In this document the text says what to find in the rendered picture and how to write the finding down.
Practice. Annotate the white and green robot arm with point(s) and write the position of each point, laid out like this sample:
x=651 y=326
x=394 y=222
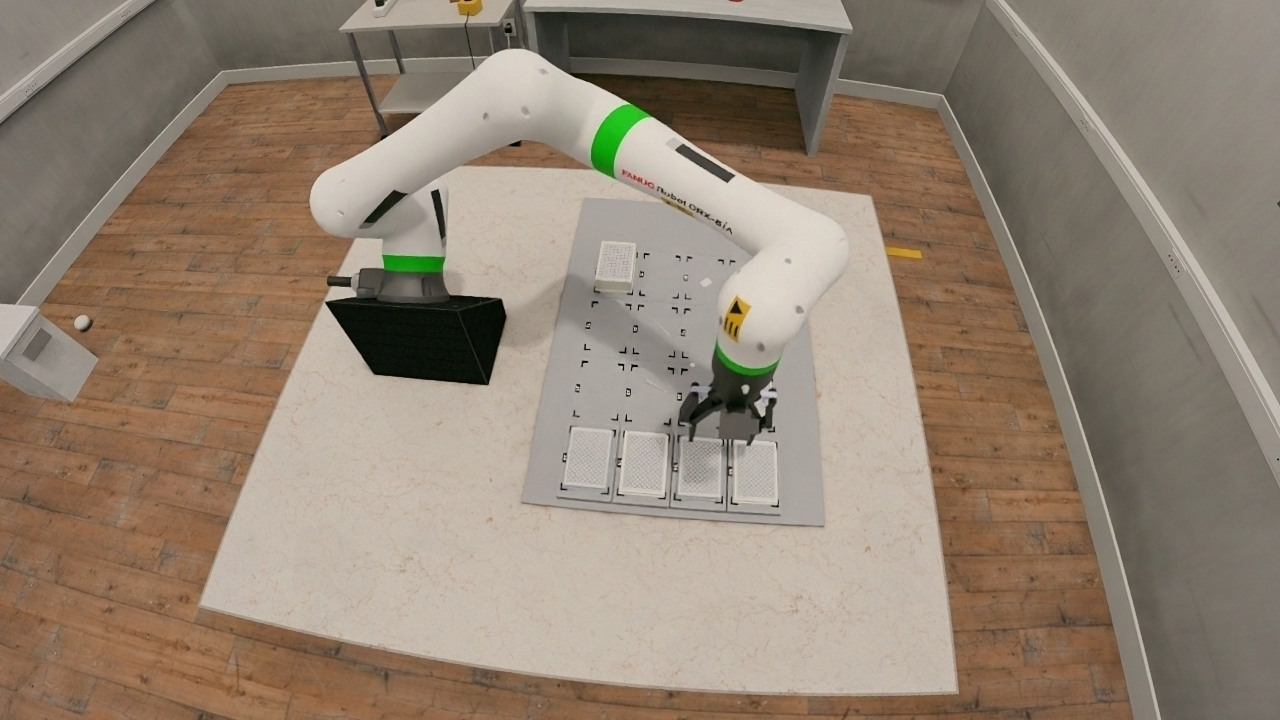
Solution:
x=517 y=95

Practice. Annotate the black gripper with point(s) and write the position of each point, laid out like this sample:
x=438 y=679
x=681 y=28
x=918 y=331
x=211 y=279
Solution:
x=713 y=404

